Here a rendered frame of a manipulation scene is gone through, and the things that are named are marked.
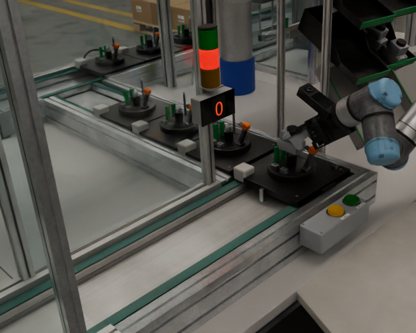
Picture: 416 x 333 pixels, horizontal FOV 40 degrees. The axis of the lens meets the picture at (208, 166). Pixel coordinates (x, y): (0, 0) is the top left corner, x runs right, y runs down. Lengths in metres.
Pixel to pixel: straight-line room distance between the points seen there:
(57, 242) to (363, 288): 0.78
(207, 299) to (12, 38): 0.73
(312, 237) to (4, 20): 0.93
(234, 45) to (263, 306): 1.39
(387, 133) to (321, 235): 0.29
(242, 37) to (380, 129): 1.23
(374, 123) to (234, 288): 0.50
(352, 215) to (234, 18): 1.20
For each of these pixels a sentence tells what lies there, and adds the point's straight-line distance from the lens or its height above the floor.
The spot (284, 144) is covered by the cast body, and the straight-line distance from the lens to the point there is 1.60.
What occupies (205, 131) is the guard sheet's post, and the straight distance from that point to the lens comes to 1.54.
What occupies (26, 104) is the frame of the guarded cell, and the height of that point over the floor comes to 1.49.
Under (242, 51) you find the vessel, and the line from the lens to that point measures 2.47.
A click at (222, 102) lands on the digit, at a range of 1.49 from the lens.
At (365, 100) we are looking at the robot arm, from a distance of 1.38.
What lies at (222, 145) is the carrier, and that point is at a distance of 1.74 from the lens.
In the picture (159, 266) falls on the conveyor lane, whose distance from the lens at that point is 1.39.
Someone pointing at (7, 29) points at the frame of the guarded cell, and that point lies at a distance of 0.78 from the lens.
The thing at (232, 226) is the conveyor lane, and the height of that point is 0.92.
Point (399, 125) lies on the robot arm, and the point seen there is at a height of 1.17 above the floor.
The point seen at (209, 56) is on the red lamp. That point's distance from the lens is 1.43.
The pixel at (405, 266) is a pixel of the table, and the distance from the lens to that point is 1.51.
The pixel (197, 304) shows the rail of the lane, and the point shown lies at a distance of 1.26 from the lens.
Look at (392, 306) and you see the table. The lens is 1.38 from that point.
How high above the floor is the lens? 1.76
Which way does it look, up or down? 28 degrees down
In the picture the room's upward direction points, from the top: 4 degrees counter-clockwise
